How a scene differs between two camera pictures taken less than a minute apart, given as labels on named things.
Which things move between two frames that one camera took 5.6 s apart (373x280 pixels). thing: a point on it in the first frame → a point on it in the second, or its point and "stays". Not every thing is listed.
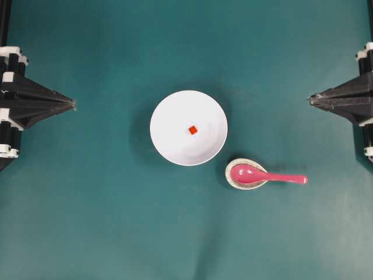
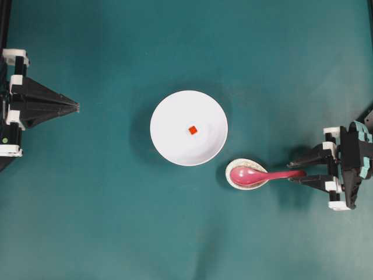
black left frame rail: (4, 22) stays
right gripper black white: (358, 93) → (343, 145)
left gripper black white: (18, 95) stays
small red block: (193, 129) stays
